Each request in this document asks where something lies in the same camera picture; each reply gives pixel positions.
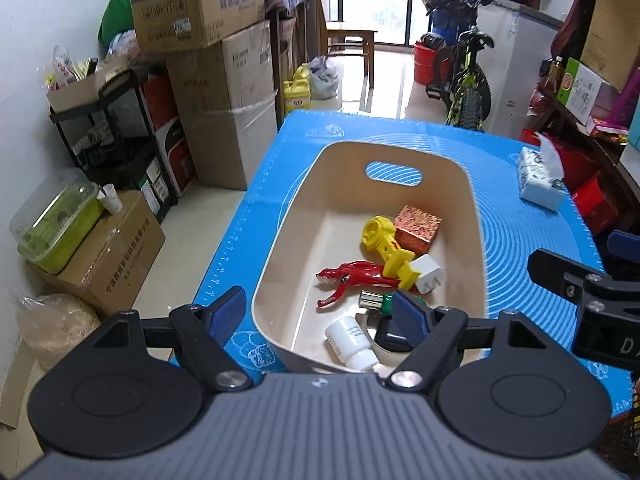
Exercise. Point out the dark wooden shelf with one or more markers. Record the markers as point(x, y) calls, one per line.
point(600, 147)

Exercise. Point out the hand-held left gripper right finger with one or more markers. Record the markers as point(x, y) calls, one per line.
point(411, 316)

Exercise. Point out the white plastic bottle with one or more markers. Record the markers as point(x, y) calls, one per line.
point(347, 337)

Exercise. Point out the green white flat box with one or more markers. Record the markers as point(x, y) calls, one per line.
point(585, 90)

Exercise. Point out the white charger plug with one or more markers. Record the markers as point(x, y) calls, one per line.
point(427, 272)

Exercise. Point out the beige plastic bin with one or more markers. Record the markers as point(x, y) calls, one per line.
point(310, 240)

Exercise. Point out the brown speckled cube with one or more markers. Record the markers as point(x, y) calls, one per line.
point(417, 227)

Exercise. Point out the green white small carton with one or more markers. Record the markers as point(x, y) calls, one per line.
point(154, 190)

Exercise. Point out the yellow plastic jug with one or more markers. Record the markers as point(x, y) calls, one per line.
point(297, 92)

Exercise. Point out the green object with silver cap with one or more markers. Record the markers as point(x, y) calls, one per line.
point(372, 300)

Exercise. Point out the green container with clear lid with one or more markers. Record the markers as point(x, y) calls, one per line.
point(55, 240)

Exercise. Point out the plain tall cardboard box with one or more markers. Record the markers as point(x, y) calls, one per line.
point(220, 70)

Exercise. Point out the dark round object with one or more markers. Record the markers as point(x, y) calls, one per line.
point(387, 337)

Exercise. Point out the clear bag of grain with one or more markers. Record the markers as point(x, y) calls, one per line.
point(55, 325)

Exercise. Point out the brown printed cardboard box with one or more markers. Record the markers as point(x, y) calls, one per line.
point(115, 260)

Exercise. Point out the white tissue pack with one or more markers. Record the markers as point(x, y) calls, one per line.
point(537, 180)

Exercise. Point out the white chest freezer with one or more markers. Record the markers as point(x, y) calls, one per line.
point(520, 60)

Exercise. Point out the green black bicycle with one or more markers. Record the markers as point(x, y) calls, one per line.
point(465, 85)

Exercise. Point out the white black appliance carton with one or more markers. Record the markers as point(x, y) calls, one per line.
point(177, 160)

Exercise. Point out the brown paper bag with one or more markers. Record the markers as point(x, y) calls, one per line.
point(610, 35)

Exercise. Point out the flat cardboard sheet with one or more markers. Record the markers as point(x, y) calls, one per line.
point(15, 400)

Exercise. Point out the taped printed cardboard box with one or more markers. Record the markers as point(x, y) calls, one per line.
point(195, 10)

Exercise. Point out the red bucket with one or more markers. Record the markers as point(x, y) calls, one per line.
point(425, 62)

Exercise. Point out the dark wooden cabinet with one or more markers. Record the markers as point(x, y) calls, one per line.
point(287, 35)

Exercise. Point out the blue silicone mat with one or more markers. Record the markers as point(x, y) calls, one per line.
point(510, 240)

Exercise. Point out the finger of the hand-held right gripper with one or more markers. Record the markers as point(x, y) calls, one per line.
point(550, 265)
point(625, 247)

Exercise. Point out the white paper cup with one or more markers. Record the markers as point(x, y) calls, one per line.
point(111, 200)

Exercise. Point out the black shelf rack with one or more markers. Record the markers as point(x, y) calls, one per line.
point(120, 150)

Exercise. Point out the red toy figure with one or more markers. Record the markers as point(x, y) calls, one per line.
point(357, 272)

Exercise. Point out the green bag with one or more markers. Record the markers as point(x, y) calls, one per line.
point(115, 20)

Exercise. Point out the red carton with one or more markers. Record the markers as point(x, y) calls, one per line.
point(160, 102)

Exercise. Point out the blue barrel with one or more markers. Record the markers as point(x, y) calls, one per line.
point(445, 22)

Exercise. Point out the grey plastic bag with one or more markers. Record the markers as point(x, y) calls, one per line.
point(325, 80)

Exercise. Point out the open cardboard box of goods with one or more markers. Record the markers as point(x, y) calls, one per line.
point(80, 92)

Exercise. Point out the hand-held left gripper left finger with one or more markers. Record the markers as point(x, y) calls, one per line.
point(225, 311)

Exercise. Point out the wooden chair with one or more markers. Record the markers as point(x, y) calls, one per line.
point(350, 37)

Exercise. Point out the yellow plastic toy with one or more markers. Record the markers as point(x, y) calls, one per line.
point(387, 247)

